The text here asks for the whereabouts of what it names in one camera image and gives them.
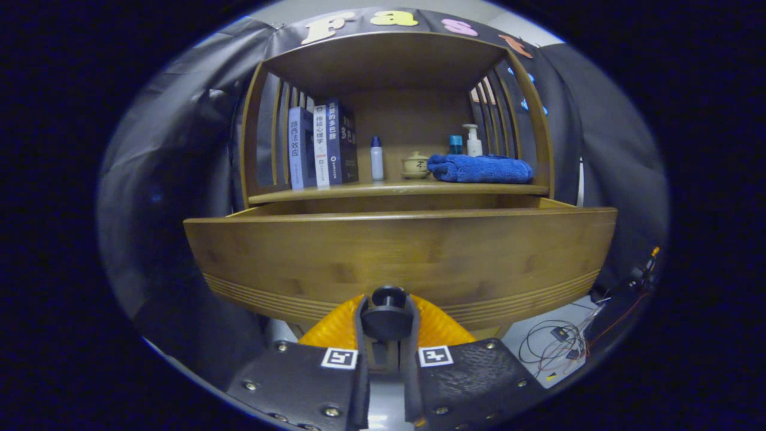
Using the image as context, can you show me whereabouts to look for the wooden cabinet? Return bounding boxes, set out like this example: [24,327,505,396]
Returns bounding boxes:
[239,30,556,341]

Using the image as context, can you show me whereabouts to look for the white spine book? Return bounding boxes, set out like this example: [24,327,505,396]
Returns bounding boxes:
[313,105,331,187]

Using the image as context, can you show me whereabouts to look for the blue folded towel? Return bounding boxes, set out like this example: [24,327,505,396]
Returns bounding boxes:
[427,154,533,184]

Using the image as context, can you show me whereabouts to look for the white bottle with blue cap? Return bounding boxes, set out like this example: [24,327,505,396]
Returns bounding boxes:
[370,136,385,181]

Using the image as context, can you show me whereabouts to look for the wooden countertop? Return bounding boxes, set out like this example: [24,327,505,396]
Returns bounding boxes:
[248,178,550,205]

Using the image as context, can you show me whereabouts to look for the tangled floor cables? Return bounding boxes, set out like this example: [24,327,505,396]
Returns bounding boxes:
[518,293,605,381]

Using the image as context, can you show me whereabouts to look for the light blue book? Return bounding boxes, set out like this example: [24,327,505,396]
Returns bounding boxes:
[288,107,318,190]

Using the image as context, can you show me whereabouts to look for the dark blue book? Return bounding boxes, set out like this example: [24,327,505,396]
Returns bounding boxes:
[326,99,360,185]

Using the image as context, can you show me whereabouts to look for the black device with wires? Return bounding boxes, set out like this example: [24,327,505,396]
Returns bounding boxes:
[589,245,664,360]

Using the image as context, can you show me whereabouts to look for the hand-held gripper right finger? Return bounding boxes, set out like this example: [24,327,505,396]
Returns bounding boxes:
[402,293,548,431]

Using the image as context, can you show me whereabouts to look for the yellow lidded teacup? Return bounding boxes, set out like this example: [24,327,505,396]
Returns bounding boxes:
[400,151,430,180]

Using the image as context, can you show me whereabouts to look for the wooden drawer with black knob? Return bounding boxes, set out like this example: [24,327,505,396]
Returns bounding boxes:
[183,198,618,343]

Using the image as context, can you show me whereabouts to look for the white pump bottle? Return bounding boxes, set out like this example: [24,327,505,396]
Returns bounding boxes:
[462,124,483,157]

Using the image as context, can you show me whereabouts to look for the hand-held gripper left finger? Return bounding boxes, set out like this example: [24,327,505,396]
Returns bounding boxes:
[226,293,372,431]

